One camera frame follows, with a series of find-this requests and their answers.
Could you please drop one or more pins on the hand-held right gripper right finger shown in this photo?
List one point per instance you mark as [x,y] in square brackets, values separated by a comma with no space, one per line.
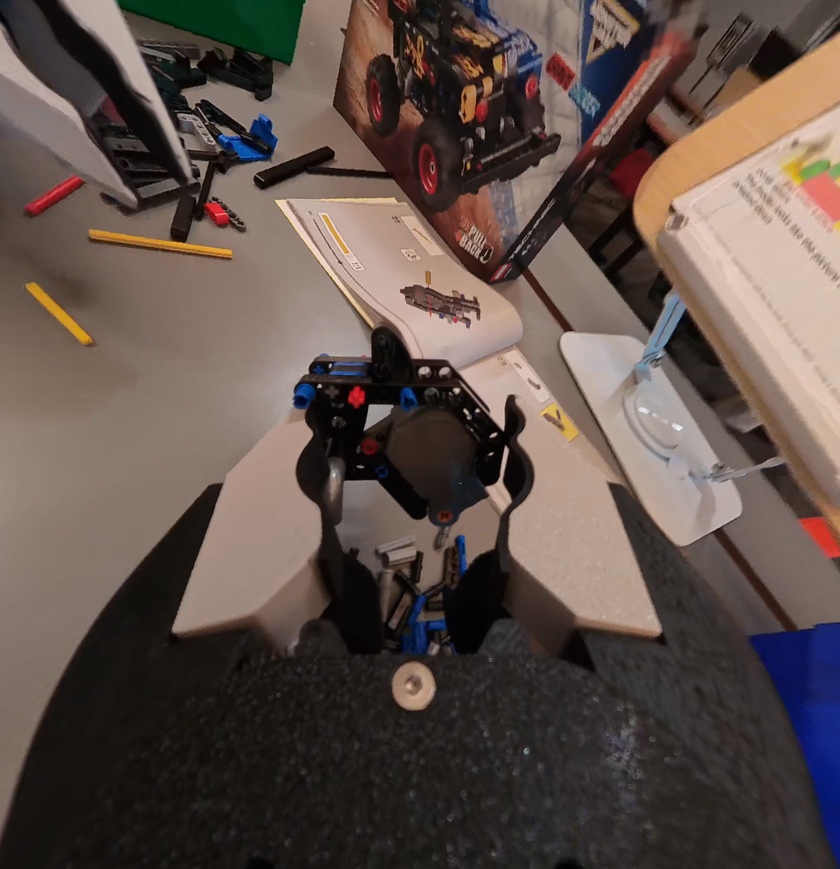
[583,543]

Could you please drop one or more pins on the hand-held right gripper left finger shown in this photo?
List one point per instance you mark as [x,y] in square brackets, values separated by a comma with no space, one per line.
[250,543]

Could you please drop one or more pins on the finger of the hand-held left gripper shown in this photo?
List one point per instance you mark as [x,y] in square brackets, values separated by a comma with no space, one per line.
[26,108]
[101,61]

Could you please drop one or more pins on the black lego chassis assembly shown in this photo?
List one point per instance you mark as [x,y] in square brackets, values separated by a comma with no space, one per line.
[406,421]

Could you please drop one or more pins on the yellow lego axle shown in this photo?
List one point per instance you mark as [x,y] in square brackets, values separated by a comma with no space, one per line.
[162,244]
[59,313]

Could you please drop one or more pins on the red lego axle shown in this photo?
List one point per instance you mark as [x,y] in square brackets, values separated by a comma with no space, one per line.
[53,195]

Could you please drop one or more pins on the scattered dark lego parts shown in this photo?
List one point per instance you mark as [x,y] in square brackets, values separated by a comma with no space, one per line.
[182,149]

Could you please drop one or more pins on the heap of black lego pieces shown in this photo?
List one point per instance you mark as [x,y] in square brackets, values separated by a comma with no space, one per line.
[237,71]

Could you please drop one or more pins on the blue lego panel piece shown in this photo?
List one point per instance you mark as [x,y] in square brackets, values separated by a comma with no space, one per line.
[247,139]

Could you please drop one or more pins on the pile of lego beams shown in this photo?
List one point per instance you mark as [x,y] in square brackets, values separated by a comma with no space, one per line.
[413,597]

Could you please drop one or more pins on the lego instruction booklet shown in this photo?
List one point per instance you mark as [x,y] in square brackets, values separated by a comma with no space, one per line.
[406,285]

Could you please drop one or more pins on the monster truck lego box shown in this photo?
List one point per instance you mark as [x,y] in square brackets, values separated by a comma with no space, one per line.
[501,122]

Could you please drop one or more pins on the green bin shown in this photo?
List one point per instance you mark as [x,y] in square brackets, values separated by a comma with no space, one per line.
[216,20]

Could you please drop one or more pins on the white lamp base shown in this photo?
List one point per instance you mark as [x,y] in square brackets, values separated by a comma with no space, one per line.
[657,434]

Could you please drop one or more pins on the black long rod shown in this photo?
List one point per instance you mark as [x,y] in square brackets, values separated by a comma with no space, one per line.
[294,168]
[352,172]

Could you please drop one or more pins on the blue bin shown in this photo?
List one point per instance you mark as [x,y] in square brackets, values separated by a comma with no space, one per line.
[814,733]

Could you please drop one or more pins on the white instruction sheet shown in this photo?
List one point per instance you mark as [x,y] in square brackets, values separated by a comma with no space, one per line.
[786,271]

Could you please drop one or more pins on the instruction sheet on wooden stand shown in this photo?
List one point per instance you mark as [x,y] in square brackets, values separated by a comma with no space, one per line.
[698,136]

